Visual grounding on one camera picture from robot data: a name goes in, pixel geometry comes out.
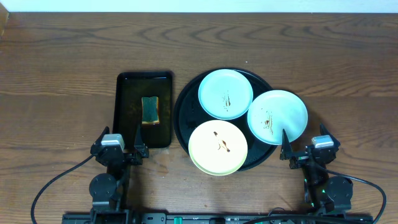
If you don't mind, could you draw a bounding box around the round black tray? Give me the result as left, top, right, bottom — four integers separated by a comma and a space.
173, 67, 277, 171

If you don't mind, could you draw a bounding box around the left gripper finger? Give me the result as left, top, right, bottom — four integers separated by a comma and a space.
91, 126, 109, 149
134, 124, 149, 158

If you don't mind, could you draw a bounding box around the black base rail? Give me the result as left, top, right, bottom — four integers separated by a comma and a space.
61, 212, 373, 224

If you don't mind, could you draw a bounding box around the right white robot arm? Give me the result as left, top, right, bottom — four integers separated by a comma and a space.
280, 124, 353, 214

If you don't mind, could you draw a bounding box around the light blue plate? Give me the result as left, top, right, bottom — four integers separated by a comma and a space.
198, 69, 254, 120
247, 90, 308, 145

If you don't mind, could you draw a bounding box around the rectangular black tray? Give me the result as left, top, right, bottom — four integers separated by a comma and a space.
113, 71, 172, 150

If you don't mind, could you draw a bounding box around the yellow green scrub sponge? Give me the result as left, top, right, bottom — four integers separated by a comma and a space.
141, 96, 160, 125

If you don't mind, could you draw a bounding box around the pale yellow plate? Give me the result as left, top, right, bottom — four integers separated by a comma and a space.
188, 120, 248, 176

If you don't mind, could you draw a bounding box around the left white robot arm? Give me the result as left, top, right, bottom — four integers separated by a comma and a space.
88, 124, 149, 224

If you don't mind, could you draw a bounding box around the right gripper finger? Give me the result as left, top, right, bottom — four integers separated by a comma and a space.
280, 129, 293, 161
320, 123, 338, 143

